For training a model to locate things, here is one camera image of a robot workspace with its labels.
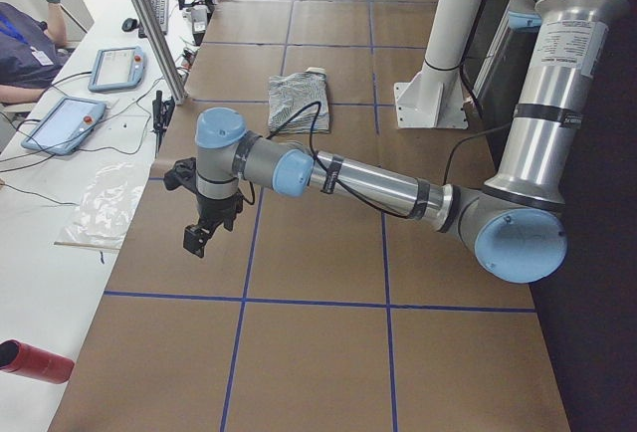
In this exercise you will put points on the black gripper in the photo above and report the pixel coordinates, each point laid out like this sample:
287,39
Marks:
215,208

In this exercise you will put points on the blue white striped polo shirt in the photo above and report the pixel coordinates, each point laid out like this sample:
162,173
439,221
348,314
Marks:
298,102

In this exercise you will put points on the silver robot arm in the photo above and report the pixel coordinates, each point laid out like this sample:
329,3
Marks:
511,224

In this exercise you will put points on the clear plastic bag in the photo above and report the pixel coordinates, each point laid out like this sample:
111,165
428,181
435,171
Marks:
106,208

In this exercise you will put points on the black gripper tool on desk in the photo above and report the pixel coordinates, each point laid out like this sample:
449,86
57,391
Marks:
162,111

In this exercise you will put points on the lower teach pendant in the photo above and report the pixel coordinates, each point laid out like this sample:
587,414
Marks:
65,126

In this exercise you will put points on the teach pendant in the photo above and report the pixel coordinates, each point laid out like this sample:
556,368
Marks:
117,69
65,126

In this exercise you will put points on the upper teach pendant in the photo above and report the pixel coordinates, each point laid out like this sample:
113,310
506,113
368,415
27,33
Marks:
117,69

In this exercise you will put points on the red cylinder bottle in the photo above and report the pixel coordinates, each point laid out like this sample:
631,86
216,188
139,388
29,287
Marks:
29,361

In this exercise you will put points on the black computer mouse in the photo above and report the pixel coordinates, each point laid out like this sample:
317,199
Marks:
129,25

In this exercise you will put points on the black keyboard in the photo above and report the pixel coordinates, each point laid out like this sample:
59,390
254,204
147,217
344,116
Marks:
160,10

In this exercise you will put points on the seated person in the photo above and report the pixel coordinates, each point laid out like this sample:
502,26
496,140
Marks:
30,58

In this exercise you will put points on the aluminium frame post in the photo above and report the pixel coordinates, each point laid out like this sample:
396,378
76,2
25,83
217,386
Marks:
160,50

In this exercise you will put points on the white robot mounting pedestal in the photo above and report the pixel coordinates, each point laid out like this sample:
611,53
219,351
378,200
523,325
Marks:
434,97

